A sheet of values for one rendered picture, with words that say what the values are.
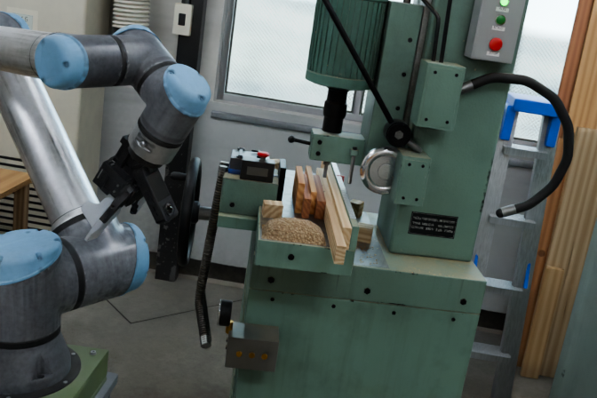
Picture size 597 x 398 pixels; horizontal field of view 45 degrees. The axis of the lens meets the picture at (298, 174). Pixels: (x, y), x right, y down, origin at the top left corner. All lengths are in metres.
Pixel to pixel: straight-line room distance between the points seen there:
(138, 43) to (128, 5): 1.79
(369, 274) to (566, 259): 1.47
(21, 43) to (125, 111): 2.01
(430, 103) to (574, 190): 1.43
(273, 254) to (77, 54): 0.60
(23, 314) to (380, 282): 0.82
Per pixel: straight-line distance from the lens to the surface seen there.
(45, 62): 1.27
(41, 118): 1.67
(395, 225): 1.84
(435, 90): 1.68
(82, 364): 1.58
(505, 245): 3.37
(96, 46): 1.26
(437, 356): 1.89
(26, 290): 1.42
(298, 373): 1.86
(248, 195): 1.74
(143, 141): 1.30
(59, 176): 1.60
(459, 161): 1.82
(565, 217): 3.05
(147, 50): 1.32
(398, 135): 1.72
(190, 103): 1.24
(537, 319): 3.11
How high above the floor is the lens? 1.44
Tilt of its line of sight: 15 degrees down
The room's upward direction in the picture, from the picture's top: 8 degrees clockwise
